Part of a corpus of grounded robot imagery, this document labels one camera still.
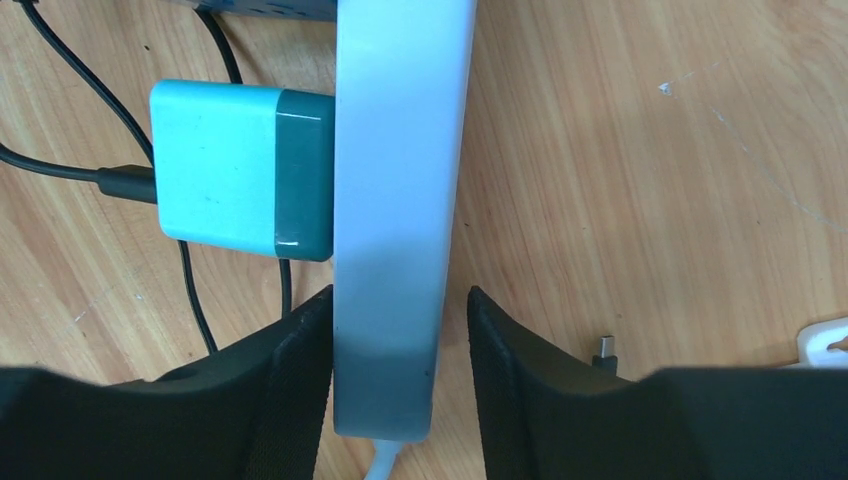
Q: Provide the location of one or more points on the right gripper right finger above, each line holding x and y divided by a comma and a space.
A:
544, 414

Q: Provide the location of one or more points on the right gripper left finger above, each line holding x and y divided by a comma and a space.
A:
253, 410

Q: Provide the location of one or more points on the white power strip blue USB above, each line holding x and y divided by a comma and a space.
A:
815, 345

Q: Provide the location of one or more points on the light blue power strip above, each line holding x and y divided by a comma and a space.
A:
402, 71

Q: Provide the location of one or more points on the black TP-Link charger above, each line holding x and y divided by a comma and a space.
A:
85, 277

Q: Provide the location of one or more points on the dark blue cube adapter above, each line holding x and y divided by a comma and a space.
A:
310, 10

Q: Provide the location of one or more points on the teal small plug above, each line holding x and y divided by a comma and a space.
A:
244, 167

